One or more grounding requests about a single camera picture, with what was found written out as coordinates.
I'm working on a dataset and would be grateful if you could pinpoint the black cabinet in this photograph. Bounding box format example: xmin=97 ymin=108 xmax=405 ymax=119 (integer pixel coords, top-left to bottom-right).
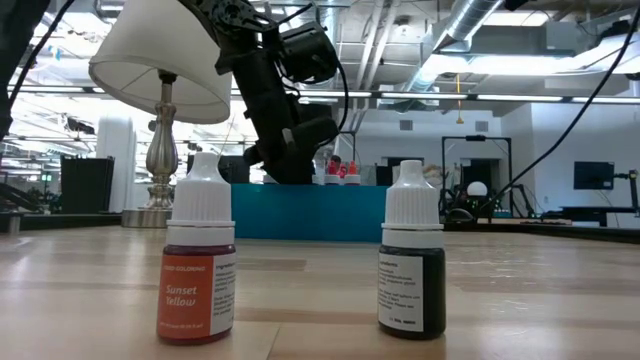
xmin=60 ymin=155 xmax=116 ymax=215

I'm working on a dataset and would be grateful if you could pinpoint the orange Sunset Yellow dropper bottle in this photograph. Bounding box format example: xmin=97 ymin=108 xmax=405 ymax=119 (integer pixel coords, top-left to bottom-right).
xmin=156 ymin=151 xmax=237 ymax=346

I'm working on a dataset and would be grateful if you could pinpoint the dark dropper bottle white label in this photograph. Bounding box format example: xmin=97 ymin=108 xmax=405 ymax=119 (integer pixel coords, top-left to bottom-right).
xmin=377 ymin=158 xmax=447 ymax=341

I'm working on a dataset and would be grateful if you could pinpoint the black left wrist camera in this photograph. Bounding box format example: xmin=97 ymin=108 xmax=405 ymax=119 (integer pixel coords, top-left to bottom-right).
xmin=278 ymin=22 xmax=339 ymax=84

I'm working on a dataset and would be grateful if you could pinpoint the white shade silver table lamp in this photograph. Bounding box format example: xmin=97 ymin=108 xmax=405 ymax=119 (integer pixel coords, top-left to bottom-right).
xmin=88 ymin=0 xmax=234 ymax=229

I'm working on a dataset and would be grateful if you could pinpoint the blue plastic tray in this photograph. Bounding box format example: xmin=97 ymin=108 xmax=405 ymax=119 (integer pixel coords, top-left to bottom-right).
xmin=230 ymin=183 xmax=392 ymax=244

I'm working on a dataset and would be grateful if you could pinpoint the ceiling light strip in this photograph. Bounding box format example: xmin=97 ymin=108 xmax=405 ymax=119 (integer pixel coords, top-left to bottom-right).
xmin=299 ymin=90 xmax=374 ymax=99
xmin=572 ymin=96 xmax=640 ymax=105
xmin=380 ymin=92 xmax=469 ymax=101
xmin=477 ymin=94 xmax=564 ymax=103

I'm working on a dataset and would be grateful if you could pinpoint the black cable to right arm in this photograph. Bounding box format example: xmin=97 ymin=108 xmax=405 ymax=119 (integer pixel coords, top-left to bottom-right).
xmin=447 ymin=4 xmax=640 ymax=225

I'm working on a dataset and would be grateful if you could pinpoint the silver smooth ventilation duct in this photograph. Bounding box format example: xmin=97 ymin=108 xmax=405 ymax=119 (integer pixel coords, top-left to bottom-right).
xmin=399 ymin=0 xmax=506 ymax=96

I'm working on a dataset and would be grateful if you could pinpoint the black wall monitor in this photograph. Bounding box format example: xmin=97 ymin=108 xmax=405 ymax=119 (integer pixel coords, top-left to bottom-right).
xmin=573 ymin=160 xmax=615 ymax=190

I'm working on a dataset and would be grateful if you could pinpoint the magenta food coloring bottle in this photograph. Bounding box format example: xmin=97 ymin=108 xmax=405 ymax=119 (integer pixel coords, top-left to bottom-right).
xmin=323 ymin=159 xmax=342 ymax=186

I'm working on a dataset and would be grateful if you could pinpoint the black background table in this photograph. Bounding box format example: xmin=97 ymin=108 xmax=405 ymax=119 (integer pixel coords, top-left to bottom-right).
xmin=542 ymin=204 xmax=639 ymax=229

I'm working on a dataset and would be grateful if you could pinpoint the red food coloring bottle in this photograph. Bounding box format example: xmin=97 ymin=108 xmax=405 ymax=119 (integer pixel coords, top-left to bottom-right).
xmin=343 ymin=160 xmax=362 ymax=186

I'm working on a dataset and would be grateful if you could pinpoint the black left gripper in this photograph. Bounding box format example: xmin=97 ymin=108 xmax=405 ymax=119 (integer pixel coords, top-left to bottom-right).
xmin=215 ymin=47 xmax=341 ymax=185

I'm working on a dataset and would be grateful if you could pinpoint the yellow hanging cord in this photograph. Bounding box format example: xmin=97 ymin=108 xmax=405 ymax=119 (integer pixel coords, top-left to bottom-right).
xmin=454 ymin=73 xmax=464 ymax=125

